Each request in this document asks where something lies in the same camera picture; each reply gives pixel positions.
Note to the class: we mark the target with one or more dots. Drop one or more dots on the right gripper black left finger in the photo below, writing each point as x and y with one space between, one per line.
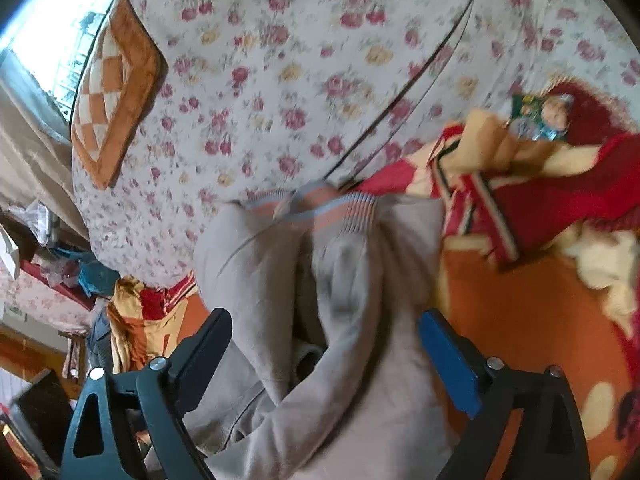
101 443

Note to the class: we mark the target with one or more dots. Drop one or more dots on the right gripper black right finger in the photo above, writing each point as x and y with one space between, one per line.
550 443

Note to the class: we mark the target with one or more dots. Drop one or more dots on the beige jacket with striped cuffs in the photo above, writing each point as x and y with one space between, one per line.
325 376

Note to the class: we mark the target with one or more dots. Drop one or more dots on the cluttered side table items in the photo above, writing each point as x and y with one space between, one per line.
43 327

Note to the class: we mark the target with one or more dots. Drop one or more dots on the orange red patterned blanket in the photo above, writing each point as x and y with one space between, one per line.
539 259

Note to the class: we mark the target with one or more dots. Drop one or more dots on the beige curtain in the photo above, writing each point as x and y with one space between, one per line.
36 152

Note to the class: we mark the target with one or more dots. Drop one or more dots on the small doll on blanket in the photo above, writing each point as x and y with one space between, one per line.
540 117

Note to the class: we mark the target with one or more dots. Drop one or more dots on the orange checkered cushion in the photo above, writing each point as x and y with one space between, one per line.
115 88

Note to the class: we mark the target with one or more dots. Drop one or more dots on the floral white quilt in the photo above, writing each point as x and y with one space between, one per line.
263 94

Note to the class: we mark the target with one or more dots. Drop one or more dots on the window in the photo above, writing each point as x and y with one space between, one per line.
53 42

